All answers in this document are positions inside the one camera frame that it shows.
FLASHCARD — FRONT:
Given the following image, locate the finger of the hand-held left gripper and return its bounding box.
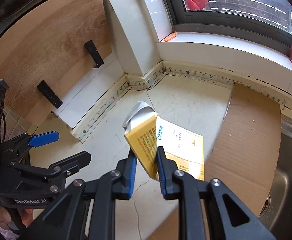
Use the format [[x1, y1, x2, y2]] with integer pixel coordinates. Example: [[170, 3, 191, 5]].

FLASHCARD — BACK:
[[2, 131, 60, 160], [9, 151, 92, 193]]

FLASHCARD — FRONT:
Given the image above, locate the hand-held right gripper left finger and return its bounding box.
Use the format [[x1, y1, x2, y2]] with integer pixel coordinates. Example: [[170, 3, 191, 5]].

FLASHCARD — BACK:
[[18, 149, 138, 240]]

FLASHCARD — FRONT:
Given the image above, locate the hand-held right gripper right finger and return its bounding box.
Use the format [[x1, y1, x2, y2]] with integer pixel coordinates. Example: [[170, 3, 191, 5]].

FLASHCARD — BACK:
[[157, 146, 278, 240]]

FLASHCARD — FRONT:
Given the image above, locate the yellow cardboard box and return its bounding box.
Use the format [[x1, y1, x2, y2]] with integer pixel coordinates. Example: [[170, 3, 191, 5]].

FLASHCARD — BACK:
[[122, 101, 205, 182]]

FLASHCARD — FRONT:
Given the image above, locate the person's left hand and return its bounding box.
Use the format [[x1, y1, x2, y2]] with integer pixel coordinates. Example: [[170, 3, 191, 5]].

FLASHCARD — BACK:
[[0, 207, 34, 230]]

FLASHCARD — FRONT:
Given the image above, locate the flat cardboard sheet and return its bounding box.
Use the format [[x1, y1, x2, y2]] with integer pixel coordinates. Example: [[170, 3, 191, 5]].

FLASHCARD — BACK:
[[146, 82, 283, 240]]

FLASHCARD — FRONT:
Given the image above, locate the wooden cutting board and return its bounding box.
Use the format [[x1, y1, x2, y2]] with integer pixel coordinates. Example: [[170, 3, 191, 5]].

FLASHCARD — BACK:
[[0, 0, 112, 128]]

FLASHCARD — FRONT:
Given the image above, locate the cutting board rack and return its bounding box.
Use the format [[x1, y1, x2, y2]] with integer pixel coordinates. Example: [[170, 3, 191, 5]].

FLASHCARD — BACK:
[[37, 40, 126, 130]]

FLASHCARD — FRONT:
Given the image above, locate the stainless steel sink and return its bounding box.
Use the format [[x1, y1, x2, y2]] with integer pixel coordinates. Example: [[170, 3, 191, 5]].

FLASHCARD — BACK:
[[257, 112, 292, 240]]

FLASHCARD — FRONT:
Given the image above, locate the dark framed window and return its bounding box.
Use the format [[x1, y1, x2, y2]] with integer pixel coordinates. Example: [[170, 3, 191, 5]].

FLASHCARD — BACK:
[[156, 0, 292, 55]]

